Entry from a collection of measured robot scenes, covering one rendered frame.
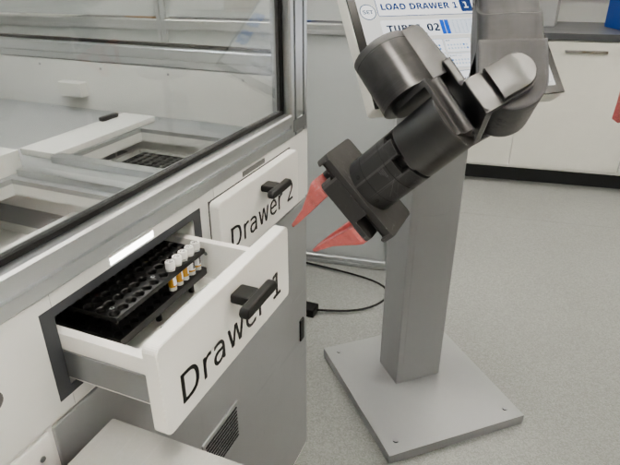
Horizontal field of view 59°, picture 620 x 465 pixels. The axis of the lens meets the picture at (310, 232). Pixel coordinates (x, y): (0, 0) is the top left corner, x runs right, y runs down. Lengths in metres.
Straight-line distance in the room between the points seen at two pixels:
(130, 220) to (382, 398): 1.25
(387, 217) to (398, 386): 1.32
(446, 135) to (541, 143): 3.14
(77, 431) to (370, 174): 0.45
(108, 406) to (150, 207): 0.25
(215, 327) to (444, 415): 1.23
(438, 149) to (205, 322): 0.30
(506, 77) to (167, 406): 0.43
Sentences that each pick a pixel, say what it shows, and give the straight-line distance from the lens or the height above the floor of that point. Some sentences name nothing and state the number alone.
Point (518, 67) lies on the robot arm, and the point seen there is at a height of 1.17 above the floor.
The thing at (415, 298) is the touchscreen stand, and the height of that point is 0.36.
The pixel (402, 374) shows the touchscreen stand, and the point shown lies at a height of 0.08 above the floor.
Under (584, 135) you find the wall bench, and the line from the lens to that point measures 3.64.
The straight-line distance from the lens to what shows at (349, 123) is 2.28.
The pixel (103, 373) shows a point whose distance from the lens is 0.63.
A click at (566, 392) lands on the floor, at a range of 2.02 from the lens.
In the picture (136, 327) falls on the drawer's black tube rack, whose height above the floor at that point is 0.87.
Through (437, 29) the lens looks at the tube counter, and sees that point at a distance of 1.41.
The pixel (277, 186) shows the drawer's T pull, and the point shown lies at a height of 0.91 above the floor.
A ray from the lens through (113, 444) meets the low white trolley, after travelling 0.70.
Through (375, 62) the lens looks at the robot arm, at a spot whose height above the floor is 1.17.
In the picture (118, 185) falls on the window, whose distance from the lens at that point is 0.69.
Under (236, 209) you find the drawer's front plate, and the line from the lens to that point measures 0.87.
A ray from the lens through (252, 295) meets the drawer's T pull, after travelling 0.62.
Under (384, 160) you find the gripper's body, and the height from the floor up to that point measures 1.09.
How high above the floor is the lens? 1.25
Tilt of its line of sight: 26 degrees down
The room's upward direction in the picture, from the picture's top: straight up
